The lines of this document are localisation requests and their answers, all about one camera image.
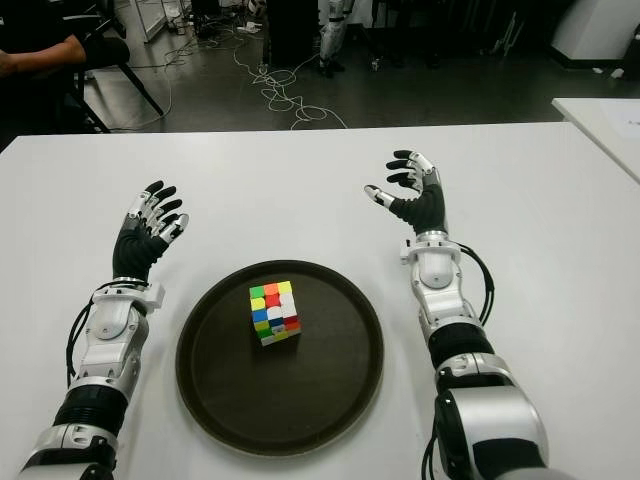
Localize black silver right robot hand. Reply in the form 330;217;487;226
363;149;449;236

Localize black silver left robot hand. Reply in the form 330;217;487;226
110;179;190;281

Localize multicoloured Rubik's cube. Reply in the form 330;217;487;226
248;280;302;349

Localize dark brown round plate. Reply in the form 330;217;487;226
175;258;386;457

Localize white side table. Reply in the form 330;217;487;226
551;96;640;184

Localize black office chair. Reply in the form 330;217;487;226
54;19;166;134

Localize black cabinet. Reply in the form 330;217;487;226
267;0;321;69

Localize white machine housing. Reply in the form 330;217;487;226
549;0;640;69

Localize person in black shirt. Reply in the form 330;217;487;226
0;0;101;134

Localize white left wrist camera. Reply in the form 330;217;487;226
142;282;167;309

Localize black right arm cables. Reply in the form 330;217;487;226
454;241;497;327

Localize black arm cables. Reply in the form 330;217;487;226
454;241;497;327
66;282;150;386

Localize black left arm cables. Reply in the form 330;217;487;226
66;282;150;386

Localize tangled white floor cable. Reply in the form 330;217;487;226
232;29;351;131

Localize aluminium frame stand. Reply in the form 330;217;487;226
114;0;169;44

